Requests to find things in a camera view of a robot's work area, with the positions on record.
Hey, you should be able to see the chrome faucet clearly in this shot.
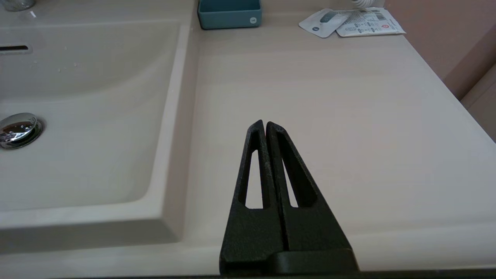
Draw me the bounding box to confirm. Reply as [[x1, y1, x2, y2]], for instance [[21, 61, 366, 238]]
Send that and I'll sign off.
[[0, 0, 36, 12]]

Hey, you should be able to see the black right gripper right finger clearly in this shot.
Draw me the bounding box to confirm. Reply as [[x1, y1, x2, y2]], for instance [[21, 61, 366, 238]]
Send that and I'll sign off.
[[266, 121, 355, 251]]

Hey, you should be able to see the chrome drain stopper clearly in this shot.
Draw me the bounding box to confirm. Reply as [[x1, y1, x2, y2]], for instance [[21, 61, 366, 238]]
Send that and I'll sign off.
[[0, 112, 44, 150]]

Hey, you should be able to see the blue soap dish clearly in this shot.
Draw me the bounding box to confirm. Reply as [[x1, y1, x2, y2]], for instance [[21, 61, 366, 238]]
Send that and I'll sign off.
[[197, 0, 263, 30]]

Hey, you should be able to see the white coiled hose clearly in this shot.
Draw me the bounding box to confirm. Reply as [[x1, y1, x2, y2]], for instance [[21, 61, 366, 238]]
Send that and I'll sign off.
[[351, 0, 385, 9]]

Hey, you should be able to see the white sachet grey picture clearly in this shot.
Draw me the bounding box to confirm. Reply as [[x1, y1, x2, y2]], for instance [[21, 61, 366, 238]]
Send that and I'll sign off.
[[298, 8, 351, 38]]

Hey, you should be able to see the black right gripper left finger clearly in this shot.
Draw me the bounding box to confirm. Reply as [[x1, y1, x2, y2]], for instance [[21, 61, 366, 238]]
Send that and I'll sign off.
[[219, 120, 288, 275]]

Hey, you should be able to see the beige sink basin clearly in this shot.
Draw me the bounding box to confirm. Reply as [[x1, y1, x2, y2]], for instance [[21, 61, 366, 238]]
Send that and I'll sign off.
[[0, 0, 202, 252]]

